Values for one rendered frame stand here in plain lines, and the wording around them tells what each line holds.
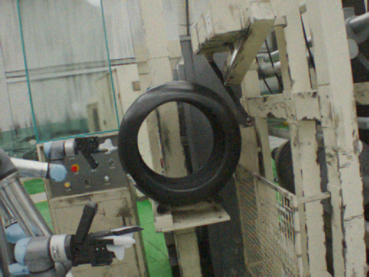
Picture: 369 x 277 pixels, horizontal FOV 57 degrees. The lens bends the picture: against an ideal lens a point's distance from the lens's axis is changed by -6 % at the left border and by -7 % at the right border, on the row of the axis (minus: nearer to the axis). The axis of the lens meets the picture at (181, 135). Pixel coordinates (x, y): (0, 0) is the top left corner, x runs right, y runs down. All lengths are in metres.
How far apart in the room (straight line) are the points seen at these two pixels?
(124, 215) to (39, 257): 1.39
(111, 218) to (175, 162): 0.61
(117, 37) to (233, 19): 10.26
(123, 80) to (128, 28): 6.55
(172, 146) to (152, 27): 0.69
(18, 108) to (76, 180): 8.63
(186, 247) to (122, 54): 9.80
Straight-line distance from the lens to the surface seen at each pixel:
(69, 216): 2.41
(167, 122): 2.04
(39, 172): 1.66
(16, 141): 10.85
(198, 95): 1.65
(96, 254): 0.98
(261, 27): 1.47
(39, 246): 1.03
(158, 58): 2.06
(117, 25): 11.78
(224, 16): 1.50
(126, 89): 5.41
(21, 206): 1.15
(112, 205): 2.35
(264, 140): 2.11
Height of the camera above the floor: 1.38
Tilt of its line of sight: 5 degrees down
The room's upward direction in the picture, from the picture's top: 8 degrees counter-clockwise
